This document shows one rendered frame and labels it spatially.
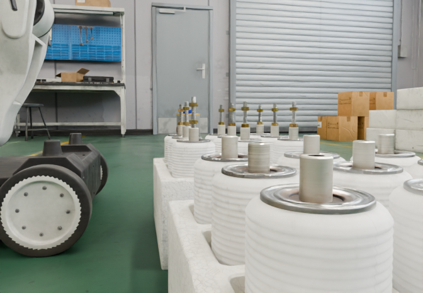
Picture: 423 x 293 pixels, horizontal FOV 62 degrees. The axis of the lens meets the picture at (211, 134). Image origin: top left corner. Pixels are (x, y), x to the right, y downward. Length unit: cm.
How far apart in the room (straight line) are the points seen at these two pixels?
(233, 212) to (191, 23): 585
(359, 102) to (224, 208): 435
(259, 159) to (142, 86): 557
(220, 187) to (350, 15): 691
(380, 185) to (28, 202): 71
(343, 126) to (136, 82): 323
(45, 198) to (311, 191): 70
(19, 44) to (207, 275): 88
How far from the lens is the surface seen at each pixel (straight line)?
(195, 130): 77
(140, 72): 592
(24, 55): 108
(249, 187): 32
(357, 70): 708
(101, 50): 586
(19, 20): 108
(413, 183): 33
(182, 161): 75
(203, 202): 45
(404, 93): 355
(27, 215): 89
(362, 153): 40
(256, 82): 618
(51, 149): 93
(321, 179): 24
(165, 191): 71
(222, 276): 30
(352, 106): 460
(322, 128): 490
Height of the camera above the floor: 31
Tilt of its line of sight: 3 degrees down
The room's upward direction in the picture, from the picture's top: straight up
